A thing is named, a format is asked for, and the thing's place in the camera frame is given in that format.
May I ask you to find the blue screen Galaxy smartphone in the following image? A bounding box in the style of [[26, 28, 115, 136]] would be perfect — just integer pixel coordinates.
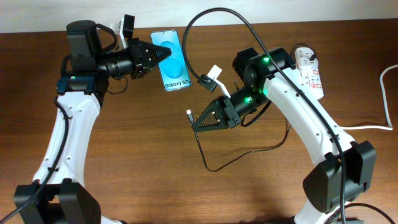
[[150, 30, 191, 91]]

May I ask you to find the black USB charging cable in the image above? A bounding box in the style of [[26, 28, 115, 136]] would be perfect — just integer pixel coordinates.
[[186, 43, 318, 172]]

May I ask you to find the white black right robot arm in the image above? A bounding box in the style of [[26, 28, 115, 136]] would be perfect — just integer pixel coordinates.
[[187, 48, 376, 223]]

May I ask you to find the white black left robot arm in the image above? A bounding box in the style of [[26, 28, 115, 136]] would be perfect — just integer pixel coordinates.
[[14, 16, 171, 223]]

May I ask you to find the white power strip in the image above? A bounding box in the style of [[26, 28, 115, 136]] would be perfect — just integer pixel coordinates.
[[295, 47, 324, 100]]

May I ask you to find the white power strip cord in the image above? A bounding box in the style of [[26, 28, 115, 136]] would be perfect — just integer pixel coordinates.
[[337, 64, 398, 131]]

